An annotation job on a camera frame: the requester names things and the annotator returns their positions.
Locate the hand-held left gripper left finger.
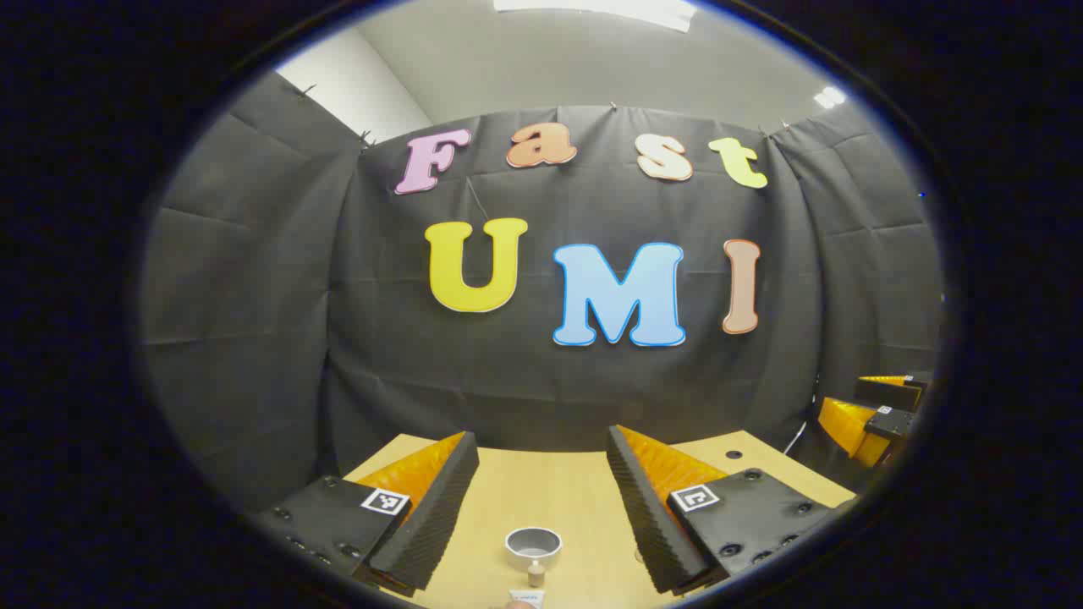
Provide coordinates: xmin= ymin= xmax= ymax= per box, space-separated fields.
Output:
xmin=252 ymin=430 xmax=481 ymax=599

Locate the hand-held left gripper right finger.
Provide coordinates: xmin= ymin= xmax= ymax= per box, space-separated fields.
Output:
xmin=606 ymin=425 xmax=838 ymax=597

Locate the white cup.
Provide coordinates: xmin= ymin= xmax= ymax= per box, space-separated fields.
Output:
xmin=505 ymin=526 xmax=563 ymax=569

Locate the light wooden desktop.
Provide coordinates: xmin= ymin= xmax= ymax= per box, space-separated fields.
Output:
xmin=343 ymin=430 xmax=857 ymax=609

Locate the black backdrop cloth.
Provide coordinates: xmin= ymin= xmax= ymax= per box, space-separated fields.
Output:
xmin=140 ymin=72 xmax=944 ymax=517

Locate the long ceiling light panel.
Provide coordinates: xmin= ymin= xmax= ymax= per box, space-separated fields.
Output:
xmin=493 ymin=0 xmax=699 ymax=33

